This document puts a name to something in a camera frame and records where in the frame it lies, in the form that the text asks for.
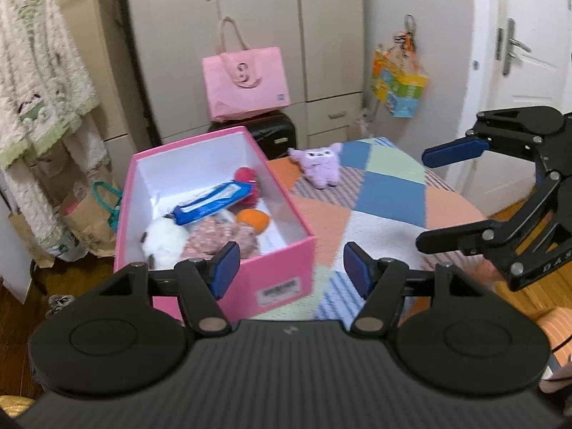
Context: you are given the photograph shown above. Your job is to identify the cream fluffy pajama pants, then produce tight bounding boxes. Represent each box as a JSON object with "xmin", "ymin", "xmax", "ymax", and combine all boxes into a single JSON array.
[{"xmin": 0, "ymin": 116, "xmax": 114, "ymax": 251}]

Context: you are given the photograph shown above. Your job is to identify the orange plush toy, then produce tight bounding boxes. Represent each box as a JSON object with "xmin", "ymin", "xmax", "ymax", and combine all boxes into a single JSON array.
[{"xmin": 236, "ymin": 208, "xmax": 271, "ymax": 234}]

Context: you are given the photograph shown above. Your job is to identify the red plush toy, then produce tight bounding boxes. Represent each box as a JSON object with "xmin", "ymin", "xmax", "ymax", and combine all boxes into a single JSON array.
[{"xmin": 233, "ymin": 167, "xmax": 261, "ymax": 208}]

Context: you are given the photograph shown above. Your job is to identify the cream fluffy pajama jacket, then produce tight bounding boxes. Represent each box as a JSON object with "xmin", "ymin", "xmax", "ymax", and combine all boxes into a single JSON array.
[{"xmin": 0, "ymin": 0, "xmax": 101, "ymax": 171}]

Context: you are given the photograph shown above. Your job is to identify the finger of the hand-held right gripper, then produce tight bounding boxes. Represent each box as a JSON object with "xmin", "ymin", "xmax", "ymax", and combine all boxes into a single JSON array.
[
  {"xmin": 415, "ymin": 173, "xmax": 563, "ymax": 278},
  {"xmin": 421, "ymin": 106, "xmax": 566, "ymax": 176}
]

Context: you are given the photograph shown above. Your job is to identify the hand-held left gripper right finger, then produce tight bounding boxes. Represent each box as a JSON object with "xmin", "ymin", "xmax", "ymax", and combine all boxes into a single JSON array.
[{"xmin": 343, "ymin": 241, "xmax": 492, "ymax": 339}]

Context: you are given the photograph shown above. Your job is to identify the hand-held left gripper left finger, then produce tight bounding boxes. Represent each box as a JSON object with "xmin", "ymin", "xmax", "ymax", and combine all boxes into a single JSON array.
[{"xmin": 96, "ymin": 241, "xmax": 242, "ymax": 338}]

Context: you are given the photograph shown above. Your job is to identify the black suitcase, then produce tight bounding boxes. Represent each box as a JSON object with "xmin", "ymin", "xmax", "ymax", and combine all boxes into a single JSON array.
[{"xmin": 208, "ymin": 112, "xmax": 298, "ymax": 162}]

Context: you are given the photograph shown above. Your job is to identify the blue wet wipes packet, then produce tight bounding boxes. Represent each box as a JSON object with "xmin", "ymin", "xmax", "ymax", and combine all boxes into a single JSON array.
[{"xmin": 172, "ymin": 180, "xmax": 257, "ymax": 226}]

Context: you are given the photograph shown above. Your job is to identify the patchwork blanket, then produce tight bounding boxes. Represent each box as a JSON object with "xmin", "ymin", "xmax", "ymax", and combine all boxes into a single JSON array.
[{"xmin": 266, "ymin": 138, "xmax": 572, "ymax": 380}]

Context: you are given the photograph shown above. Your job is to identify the pink tote bag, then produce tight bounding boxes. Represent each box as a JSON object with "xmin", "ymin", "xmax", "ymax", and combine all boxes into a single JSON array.
[{"xmin": 202, "ymin": 17, "xmax": 290, "ymax": 122}]

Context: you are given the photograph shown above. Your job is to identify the colourful gift bag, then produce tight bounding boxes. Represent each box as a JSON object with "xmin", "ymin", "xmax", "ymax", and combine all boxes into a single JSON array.
[{"xmin": 372, "ymin": 15, "xmax": 430, "ymax": 118}]

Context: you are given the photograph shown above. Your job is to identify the beige wardrobe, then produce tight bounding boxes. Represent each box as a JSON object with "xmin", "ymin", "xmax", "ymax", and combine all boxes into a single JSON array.
[{"xmin": 123, "ymin": 0, "xmax": 365, "ymax": 144}]

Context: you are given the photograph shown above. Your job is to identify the pair of shoes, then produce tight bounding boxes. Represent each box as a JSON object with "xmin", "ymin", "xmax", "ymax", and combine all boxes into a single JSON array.
[{"xmin": 47, "ymin": 292, "xmax": 74, "ymax": 318}]

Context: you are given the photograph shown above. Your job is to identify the white panda plush toy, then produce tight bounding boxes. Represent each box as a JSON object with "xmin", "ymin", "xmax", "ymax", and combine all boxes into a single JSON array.
[{"xmin": 142, "ymin": 215, "xmax": 191, "ymax": 269}]

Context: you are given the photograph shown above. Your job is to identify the pink cardboard box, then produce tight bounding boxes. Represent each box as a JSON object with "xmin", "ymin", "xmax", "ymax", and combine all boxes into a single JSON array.
[{"xmin": 113, "ymin": 126, "xmax": 318, "ymax": 322}]

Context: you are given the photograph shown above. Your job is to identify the printed paper sheet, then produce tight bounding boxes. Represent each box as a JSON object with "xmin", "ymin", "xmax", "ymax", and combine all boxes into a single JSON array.
[{"xmin": 255, "ymin": 221, "xmax": 289, "ymax": 255}]

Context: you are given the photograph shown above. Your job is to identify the beige wooden cabinet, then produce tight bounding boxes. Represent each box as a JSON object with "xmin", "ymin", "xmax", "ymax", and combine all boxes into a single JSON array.
[{"xmin": 45, "ymin": 0, "xmax": 153, "ymax": 175}]

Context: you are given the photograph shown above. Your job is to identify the purple plush toy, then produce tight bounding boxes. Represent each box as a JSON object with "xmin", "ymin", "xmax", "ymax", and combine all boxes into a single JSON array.
[{"xmin": 287, "ymin": 142, "xmax": 345, "ymax": 188}]

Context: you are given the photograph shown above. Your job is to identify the silver door handle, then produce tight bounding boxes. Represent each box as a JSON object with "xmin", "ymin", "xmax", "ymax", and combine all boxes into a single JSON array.
[{"xmin": 496, "ymin": 17, "xmax": 532, "ymax": 77}]

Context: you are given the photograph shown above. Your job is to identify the paper bag with teal handles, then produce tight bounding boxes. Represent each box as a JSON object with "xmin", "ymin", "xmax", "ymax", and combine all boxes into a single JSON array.
[{"xmin": 60, "ymin": 181, "xmax": 122, "ymax": 257}]

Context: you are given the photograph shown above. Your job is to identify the pink floral cloth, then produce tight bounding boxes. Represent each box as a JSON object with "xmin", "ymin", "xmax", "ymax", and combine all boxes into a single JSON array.
[{"xmin": 183, "ymin": 219, "xmax": 262, "ymax": 260}]

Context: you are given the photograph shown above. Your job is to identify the yellow blanket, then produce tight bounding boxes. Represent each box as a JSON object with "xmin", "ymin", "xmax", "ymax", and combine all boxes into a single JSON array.
[{"xmin": 0, "ymin": 395, "xmax": 36, "ymax": 421}]

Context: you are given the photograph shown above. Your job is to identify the white refrigerator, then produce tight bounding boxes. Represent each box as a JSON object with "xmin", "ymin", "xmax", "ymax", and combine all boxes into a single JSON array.
[{"xmin": 360, "ymin": 0, "xmax": 501, "ymax": 197}]

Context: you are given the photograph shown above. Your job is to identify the white door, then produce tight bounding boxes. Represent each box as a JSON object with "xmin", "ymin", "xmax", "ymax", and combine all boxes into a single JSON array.
[{"xmin": 485, "ymin": 0, "xmax": 572, "ymax": 220}]

